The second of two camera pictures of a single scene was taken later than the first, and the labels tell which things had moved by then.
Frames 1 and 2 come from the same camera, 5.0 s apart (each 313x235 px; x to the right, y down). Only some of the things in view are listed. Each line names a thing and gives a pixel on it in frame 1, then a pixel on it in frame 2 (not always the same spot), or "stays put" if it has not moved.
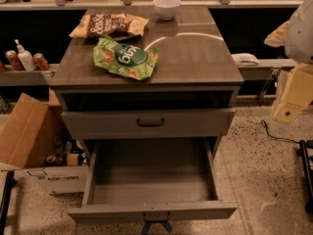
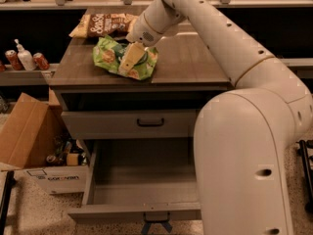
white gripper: (300, 36) to (142, 31)
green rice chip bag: (124, 60) stays put
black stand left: (6, 202) stays put
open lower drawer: (156, 180) stays put
